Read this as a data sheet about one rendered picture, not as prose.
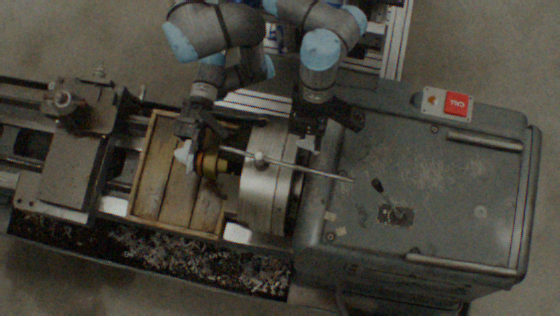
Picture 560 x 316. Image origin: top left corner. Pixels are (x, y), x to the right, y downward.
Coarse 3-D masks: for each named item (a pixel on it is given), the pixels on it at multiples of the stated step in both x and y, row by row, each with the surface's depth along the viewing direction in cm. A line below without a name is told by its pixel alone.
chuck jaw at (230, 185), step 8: (224, 176) 178; (232, 176) 178; (216, 184) 179; (224, 184) 177; (232, 184) 177; (224, 192) 176; (232, 192) 176; (232, 200) 175; (224, 208) 174; (232, 208) 174; (232, 216) 176; (240, 224) 176; (248, 224) 175
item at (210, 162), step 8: (200, 152) 181; (208, 152) 180; (216, 152) 179; (200, 160) 180; (208, 160) 179; (216, 160) 178; (224, 160) 179; (200, 168) 180; (208, 168) 179; (216, 168) 179; (224, 168) 179; (232, 168) 184; (208, 176) 181; (216, 176) 180
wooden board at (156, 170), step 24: (168, 120) 208; (168, 144) 205; (216, 144) 204; (144, 168) 204; (168, 168) 203; (144, 192) 201; (168, 192) 201; (192, 192) 200; (216, 192) 200; (144, 216) 199; (168, 216) 199; (192, 216) 198; (216, 216) 198
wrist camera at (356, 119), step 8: (336, 104) 143; (344, 104) 144; (320, 112) 142; (328, 112) 142; (336, 112) 142; (344, 112) 143; (352, 112) 144; (360, 112) 145; (336, 120) 143; (344, 120) 143; (352, 120) 143; (360, 120) 144; (352, 128) 144; (360, 128) 144
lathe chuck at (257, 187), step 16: (256, 128) 170; (272, 128) 170; (256, 144) 167; (272, 144) 167; (256, 176) 165; (272, 176) 165; (240, 192) 166; (256, 192) 166; (272, 192) 165; (240, 208) 169; (256, 208) 168; (272, 208) 167; (256, 224) 172
